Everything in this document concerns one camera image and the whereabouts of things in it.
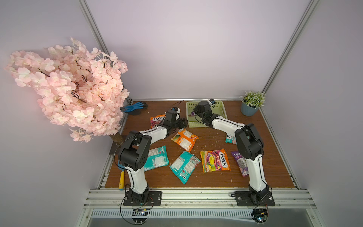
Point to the green plastic basket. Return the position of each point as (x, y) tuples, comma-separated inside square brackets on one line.
[(218, 108)]

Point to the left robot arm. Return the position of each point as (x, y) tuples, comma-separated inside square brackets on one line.
[(134, 151)]

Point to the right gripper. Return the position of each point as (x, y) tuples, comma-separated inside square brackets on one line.
[(195, 112)]

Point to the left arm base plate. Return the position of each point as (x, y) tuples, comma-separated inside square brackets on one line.
[(148, 198)]

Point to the blue black work glove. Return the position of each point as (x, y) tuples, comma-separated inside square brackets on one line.
[(134, 109)]

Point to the pink artificial blossom tree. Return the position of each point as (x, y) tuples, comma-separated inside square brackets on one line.
[(79, 88)]

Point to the yellow pink Fox's candy bag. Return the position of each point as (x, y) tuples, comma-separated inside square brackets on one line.
[(216, 160)]

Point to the orange candy bag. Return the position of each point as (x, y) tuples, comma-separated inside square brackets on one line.
[(185, 139)]

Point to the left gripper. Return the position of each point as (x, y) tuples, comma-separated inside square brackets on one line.
[(182, 123)]

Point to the small potted green plant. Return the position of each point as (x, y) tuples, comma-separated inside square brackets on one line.
[(251, 102)]

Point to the blue yellow garden fork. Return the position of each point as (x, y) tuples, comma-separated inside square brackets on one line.
[(121, 181)]

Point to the left controller board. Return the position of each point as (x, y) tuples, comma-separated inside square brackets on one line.
[(139, 216)]

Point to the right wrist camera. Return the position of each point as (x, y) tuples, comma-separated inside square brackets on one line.
[(212, 102)]

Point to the teal Fox's candy bag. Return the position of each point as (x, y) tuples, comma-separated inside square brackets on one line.
[(230, 139)]

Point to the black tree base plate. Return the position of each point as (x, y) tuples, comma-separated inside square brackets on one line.
[(117, 140)]

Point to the controller board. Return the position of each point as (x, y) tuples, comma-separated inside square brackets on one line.
[(139, 216), (260, 216)]

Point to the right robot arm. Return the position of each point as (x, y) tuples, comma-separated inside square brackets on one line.
[(249, 144)]

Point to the purple candy bag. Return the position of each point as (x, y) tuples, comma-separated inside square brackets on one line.
[(242, 164), (192, 114)]

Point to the right controller board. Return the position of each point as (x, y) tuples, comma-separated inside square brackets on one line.
[(260, 216)]

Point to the red Fox's candy bag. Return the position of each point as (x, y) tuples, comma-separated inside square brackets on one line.
[(154, 121)]

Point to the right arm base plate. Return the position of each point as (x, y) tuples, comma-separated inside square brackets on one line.
[(253, 198)]

